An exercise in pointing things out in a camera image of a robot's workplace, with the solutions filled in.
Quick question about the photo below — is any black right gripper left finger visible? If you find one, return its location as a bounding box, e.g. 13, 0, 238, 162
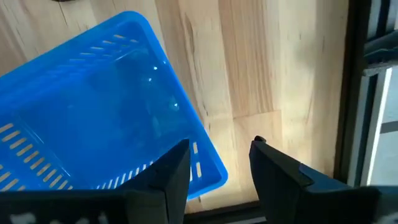
0, 138, 192, 224

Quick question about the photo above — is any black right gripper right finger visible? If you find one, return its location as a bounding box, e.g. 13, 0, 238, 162
249, 135, 382, 224

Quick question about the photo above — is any blue plastic basket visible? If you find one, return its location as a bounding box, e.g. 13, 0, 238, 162
0, 11, 229, 200

